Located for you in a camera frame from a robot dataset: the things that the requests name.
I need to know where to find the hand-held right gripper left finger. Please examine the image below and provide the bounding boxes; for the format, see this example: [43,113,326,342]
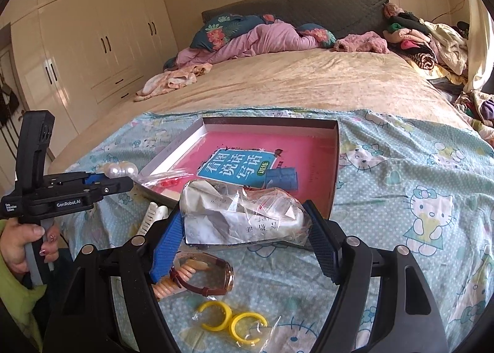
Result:
[42,206,186,353]

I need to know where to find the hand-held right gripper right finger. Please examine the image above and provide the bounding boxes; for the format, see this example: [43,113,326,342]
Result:
[303,200,450,353]

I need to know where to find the cream curtain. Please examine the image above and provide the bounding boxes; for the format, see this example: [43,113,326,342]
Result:
[461,0,494,93]

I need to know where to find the person's left forearm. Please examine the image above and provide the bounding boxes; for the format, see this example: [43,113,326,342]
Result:
[0,253,44,353]

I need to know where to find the pink quilt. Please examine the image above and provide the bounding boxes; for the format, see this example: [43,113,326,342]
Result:
[164,21,321,70]

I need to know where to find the floral dark pillow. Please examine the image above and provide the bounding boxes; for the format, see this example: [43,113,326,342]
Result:
[195,15,278,51]
[297,23,336,48]

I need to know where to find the small blue case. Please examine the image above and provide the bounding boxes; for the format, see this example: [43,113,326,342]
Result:
[266,168,299,191]

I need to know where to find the clear bag with paper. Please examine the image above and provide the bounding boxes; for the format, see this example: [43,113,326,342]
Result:
[179,179,313,250]

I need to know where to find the beige bedspread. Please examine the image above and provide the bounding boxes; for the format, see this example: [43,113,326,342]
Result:
[46,46,475,172]

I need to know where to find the grey quilted headboard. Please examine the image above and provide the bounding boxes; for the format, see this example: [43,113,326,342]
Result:
[201,0,388,39]

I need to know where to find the person's left hand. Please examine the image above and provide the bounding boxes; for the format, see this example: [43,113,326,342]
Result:
[0,218,60,277]

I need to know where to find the pink book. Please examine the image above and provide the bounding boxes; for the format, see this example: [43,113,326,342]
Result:
[154,127,337,218]

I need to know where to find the beige spiral hair tie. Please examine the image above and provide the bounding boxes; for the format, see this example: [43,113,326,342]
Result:
[152,256,211,301]

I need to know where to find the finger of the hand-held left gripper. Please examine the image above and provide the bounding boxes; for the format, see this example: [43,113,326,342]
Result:
[83,173,113,186]
[92,176,135,204]

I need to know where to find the pink fluffy cloth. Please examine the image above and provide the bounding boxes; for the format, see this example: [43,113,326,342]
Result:
[334,31,390,54]

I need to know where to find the white claw hair clip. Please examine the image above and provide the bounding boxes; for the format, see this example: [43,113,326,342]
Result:
[139,202,169,236]

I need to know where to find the pearl hair clip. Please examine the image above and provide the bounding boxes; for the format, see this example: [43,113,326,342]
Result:
[102,161,139,180]

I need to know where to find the pile of clothes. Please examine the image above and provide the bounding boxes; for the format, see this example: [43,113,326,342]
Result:
[382,2,494,145]

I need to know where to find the cream wardrobe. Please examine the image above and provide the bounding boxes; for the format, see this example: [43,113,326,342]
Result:
[0,0,180,184]

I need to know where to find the black hanging bag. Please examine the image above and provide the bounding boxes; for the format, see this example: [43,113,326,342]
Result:
[0,71,21,126]

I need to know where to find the shallow cardboard box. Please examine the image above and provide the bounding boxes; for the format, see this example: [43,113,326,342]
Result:
[137,117,341,222]

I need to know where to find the clear plastic ring bag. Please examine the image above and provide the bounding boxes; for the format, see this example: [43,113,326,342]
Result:
[193,297,298,353]

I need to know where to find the small clear bag red beads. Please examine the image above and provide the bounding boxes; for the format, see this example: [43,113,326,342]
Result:
[138,169,195,194]

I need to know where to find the brown strap wristwatch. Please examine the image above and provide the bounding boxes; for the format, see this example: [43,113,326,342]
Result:
[170,253,235,297]

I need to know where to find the pink patterned garment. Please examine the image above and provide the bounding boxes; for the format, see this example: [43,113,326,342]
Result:
[134,63,213,102]

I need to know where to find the cartoon cat printed sheet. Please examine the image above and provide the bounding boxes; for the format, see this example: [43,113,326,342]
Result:
[58,106,494,353]

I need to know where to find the yellow ring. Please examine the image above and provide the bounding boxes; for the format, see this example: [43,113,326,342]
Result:
[230,312,268,342]
[197,300,233,332]

